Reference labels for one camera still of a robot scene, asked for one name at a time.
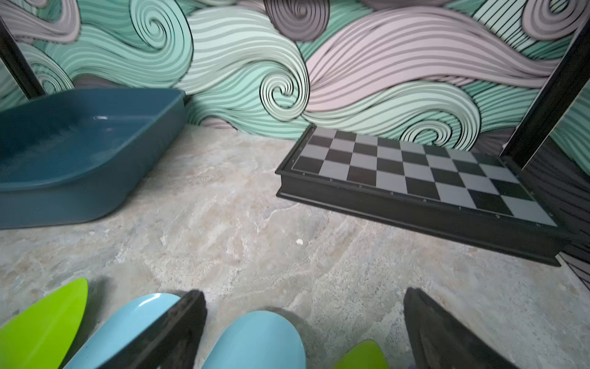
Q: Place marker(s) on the light blue shovel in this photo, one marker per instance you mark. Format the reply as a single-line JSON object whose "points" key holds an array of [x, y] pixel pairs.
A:
{"points": [[260, 339], [121, 329]]}

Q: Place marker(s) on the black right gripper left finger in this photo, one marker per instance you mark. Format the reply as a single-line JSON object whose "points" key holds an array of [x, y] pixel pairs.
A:
{"points": [[172, 341]]}

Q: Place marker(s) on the black frame post left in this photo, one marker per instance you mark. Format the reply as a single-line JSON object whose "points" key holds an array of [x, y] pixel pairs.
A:
{"points": [[18, 66]]}

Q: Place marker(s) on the dark teal storage box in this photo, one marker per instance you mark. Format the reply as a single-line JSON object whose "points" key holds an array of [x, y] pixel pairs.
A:
{"points": [[76, 156]]}

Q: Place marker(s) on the green shovel yellow handle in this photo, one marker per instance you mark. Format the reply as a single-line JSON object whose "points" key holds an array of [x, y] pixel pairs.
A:
{"points": [[365, 355]]}

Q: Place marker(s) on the black frame post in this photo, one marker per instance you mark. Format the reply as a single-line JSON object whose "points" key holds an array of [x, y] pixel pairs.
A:
{"points": [[18, 66], [554, 100]]}

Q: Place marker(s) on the black frame post right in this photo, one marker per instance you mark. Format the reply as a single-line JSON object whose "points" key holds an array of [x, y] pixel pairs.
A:
{"points": [[554, 100]]}

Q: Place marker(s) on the green shovel wooden handle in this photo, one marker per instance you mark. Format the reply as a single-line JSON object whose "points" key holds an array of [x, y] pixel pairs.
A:
{"points": [[41, 336]]}

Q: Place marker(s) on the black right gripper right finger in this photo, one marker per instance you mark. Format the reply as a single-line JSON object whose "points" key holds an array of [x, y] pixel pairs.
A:
{"points": [[439, 340]]}

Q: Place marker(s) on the black folding chessboard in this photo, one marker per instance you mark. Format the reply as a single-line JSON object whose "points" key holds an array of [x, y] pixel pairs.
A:
{"points": [[460, 196]]}

